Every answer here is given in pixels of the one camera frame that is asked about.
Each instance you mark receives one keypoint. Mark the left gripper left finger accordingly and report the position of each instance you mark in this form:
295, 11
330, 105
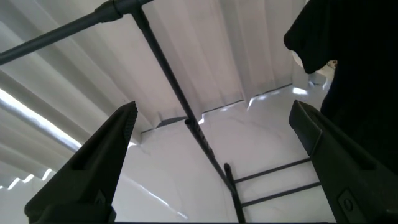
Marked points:
93, 186

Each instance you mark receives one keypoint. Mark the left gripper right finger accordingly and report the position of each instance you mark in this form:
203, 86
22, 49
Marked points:
342, 186

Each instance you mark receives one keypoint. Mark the cream printed garment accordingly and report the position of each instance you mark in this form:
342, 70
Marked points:
332, 64

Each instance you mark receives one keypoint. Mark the black garment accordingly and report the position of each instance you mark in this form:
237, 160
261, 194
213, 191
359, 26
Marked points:
357, 46

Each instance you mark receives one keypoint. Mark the black clothes rack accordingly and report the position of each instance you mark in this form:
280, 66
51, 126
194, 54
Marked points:
168, 68

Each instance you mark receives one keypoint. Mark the white curtain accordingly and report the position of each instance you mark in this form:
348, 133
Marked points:
217, 46

